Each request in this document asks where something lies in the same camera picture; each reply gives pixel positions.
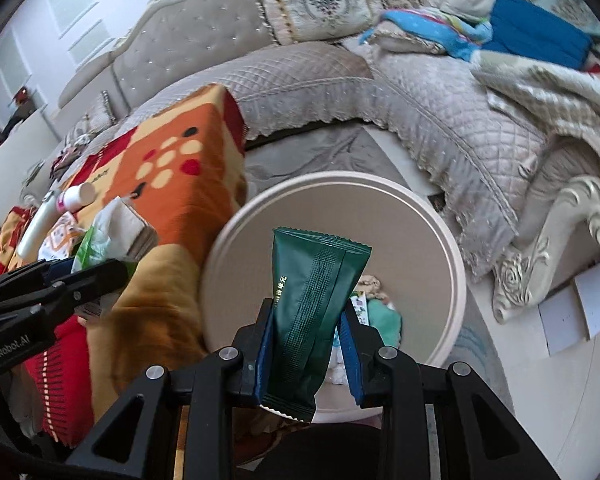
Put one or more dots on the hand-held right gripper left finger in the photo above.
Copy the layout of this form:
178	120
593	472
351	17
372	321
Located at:
264	360

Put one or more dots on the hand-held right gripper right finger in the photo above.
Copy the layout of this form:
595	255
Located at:
352	360

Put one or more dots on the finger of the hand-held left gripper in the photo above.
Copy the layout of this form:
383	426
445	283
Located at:
95	280
25	275

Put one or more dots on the green white milk carton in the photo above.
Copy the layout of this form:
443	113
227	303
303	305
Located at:
125	230

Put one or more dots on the dark green packet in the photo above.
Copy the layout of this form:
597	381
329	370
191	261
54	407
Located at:
310	310

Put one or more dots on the white round trash bin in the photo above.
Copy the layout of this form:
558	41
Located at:
260	220

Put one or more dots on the white printed carton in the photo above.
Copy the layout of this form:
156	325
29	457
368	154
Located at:
95	307

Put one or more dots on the white thermos bottle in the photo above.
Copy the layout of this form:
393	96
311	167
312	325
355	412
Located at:
35	230

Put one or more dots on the white orange snack packet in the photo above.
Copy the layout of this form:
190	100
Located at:
60	237

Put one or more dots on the teal crumpled wrapper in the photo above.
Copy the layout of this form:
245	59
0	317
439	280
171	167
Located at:
385	320

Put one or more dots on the white bottle pink label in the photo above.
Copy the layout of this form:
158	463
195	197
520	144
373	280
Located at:
77	195

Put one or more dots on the pile of clothes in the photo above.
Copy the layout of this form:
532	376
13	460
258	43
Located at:
67	160

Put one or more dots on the white cabinet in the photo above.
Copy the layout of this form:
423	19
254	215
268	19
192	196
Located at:
15	150

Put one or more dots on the red orange printed blanket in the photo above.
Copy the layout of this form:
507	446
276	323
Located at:
180	160

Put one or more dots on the small striped beige cushion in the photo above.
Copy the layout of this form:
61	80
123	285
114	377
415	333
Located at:
92	125

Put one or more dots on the grey tufted sofa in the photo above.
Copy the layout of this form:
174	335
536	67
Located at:
180	60

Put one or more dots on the grey quilted sofa cover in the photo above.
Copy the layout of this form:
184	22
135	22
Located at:
430	125

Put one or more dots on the beige patterned blanket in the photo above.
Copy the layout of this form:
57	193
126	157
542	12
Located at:
545	95

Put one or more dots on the embroidered beige cushion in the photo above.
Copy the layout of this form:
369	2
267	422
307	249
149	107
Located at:
320	0

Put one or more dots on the patterned beige cushion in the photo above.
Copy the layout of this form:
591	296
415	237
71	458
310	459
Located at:
405	0

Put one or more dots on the blue quilted cloth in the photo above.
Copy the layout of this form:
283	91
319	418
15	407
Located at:
535	30

